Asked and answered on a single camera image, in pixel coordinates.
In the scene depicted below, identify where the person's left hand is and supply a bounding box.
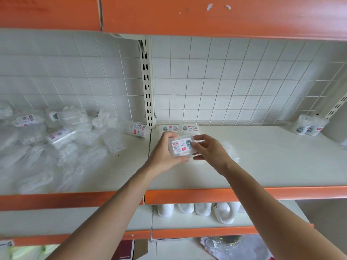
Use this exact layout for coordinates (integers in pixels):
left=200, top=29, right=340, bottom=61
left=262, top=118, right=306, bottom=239
left=145, top=132, right=191, bottom=175

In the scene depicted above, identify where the person's right hand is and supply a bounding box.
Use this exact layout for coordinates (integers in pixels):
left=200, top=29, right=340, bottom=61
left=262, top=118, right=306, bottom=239
left=192, top=134, right=234, bottom=176

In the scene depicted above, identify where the clear plastic box red label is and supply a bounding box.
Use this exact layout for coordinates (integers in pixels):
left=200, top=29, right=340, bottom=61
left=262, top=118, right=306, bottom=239
left=168, top=135, right=198, bottom=158
left=179, top=124, right=200, bottom=135
left=159, top=124, right=179, bottom=134

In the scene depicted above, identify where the person's left forearm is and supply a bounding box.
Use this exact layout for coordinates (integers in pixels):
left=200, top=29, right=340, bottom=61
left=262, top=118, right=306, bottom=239
left=45, top=165, right=164, bottom=260

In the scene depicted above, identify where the person's right forearm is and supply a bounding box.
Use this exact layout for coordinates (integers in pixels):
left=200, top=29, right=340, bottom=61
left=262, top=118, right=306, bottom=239
left=216, top=160, right=347, bottom=260

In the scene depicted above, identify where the white slotted shelf upright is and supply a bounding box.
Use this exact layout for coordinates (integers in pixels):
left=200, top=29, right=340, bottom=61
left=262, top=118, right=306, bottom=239
left=138, top=36, right=156, bottom=129
left=323, top=92, right=347, bottom=120

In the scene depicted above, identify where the clear crumpled plastic bag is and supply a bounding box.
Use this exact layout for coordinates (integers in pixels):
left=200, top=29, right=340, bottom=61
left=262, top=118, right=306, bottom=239
left=201, top=235, right=272, bottom=260

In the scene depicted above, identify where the orange shelf beam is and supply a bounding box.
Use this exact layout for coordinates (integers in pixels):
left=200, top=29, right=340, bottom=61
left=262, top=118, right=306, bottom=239
left=0, top=191, right=145, bottom=212
left=100, top=0, right=347, bottom=41
left=144, top=186, right=347, bottom=205
left=0, top=0, right=103, bottom=32

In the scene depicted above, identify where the maroon cardboard box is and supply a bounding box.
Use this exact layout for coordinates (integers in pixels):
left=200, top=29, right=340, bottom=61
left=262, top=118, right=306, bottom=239
left=112, top=239, right=135, bottom=260

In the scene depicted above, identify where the round clear labelled container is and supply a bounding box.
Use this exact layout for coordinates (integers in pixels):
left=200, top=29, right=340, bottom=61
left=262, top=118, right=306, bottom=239
left=306, top=116, right=329, bottom=136
left=292, top=114, right=312, bottom=135

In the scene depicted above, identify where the pile of clear plastic packets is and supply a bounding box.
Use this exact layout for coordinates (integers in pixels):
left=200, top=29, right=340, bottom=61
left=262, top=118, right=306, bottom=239
left=0, top=101, right=151, bottom=195

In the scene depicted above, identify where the pale green packet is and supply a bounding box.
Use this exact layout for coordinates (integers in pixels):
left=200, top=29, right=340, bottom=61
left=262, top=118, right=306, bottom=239
left=0, top=245, right=59, bottom=260

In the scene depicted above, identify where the white wire grid panel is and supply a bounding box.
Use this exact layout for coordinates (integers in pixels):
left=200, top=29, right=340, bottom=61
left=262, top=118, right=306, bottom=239
left=150, top=35, right=347, bottom=126
left=0, top=32, right=147, bottom=127

